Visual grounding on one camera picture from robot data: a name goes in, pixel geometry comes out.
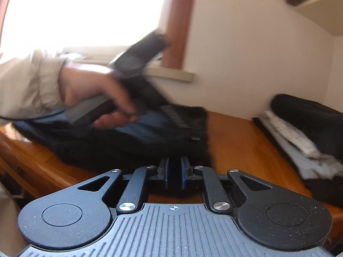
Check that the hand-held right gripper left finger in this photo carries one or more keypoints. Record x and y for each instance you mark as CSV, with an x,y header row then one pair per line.
x,y
166,176

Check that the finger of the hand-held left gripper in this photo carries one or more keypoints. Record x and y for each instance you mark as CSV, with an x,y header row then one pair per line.
x,y
158,96

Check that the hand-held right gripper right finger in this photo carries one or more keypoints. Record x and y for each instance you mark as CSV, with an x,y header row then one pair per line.
x,y
183,176

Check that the black fleece sweatshirt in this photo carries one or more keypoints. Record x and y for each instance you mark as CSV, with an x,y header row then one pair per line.
x,y
107,150

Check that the person's left forearm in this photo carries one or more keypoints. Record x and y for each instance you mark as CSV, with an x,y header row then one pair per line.
x,y
26,85

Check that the person's left hand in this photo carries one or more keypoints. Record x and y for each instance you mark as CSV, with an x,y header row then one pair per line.
x,y
88,85

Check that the window sill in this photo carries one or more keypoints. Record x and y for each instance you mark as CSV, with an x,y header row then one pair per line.
x,y
174,75

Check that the wooden window trim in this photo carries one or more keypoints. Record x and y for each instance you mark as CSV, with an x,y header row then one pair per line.
x,y
179,18

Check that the window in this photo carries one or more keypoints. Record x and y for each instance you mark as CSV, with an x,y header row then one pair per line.
x,y
80,13

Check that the grey white garment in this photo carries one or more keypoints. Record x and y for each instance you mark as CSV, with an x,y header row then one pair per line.
x,y
294,144

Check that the person's beige clothing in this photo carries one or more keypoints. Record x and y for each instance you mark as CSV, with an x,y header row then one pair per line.
x,y
8,225

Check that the white wall shelf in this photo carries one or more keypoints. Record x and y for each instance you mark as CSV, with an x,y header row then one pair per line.
x,y
321,13

